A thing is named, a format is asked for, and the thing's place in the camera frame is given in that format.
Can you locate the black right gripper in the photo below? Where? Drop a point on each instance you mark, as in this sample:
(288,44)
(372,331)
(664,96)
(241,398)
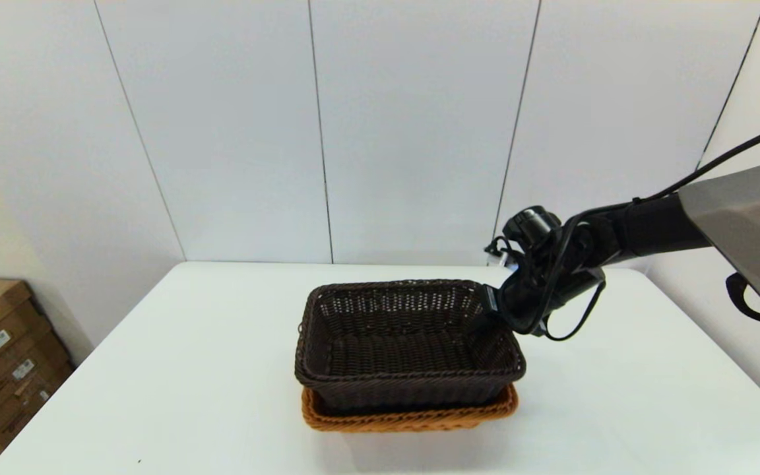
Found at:
(532,297)

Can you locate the orange wicker basket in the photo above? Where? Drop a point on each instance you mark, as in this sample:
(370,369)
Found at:
(413,419)

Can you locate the dark brown wicker basket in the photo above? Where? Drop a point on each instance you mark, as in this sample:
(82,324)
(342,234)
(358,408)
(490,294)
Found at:
(406,349)

